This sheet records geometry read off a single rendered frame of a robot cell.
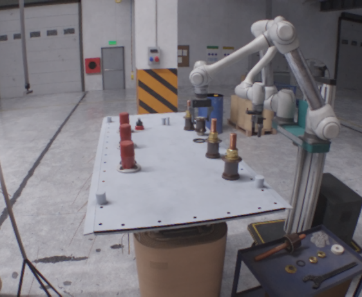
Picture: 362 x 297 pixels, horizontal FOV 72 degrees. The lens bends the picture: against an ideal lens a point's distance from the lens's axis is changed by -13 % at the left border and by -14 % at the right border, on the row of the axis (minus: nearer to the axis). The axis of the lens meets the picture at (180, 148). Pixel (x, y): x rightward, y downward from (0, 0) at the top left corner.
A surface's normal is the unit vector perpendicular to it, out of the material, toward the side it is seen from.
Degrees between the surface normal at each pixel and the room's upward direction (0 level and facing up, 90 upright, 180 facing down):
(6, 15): 90
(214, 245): 90
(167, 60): 90
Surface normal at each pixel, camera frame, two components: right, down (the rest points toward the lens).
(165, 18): 0.21, 0.33
